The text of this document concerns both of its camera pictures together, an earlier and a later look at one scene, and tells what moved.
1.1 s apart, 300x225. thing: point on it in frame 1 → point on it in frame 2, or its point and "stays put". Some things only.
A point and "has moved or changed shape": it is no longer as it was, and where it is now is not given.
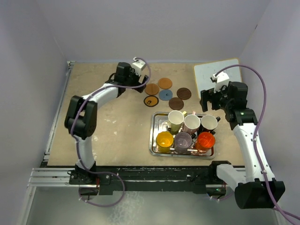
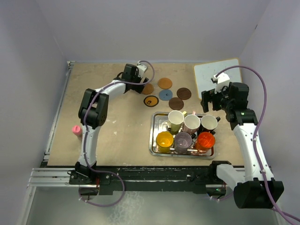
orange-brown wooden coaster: (165, 83) stays put
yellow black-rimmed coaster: (151, 101) stays put
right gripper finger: (215, 105) stays put
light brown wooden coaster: (152, 89) has moved or changed shape
